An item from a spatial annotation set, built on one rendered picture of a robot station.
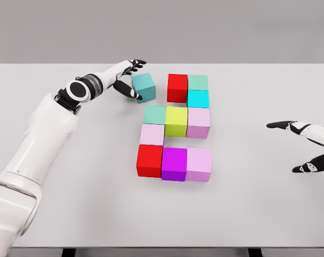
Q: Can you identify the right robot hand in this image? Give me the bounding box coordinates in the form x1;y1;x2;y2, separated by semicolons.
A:
266;120;324;174

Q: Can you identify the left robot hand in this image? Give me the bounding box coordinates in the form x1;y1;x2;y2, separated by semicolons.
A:
107;58;148;102

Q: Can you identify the teal cube block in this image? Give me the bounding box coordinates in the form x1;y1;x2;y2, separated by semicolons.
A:
131;72;156;104

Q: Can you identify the mint green cube block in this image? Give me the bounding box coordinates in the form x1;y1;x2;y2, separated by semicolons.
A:
143;105;167;125
188;74;209;92

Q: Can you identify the red cube block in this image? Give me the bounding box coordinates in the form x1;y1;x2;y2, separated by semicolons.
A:
167;73;189;103
136;144;164;178

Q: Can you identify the pink cube block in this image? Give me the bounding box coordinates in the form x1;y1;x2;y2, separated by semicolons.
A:
139;123;166;147
186;107;212;140
185;147;213;183

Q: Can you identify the yellow-green cube block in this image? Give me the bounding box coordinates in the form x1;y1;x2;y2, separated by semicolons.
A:
164;106;189;138

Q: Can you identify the cyan cube block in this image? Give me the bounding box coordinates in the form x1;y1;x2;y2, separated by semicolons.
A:
186;89;210;109

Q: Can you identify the magenta cube block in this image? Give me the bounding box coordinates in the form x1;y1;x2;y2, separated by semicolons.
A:
161;146;188;182

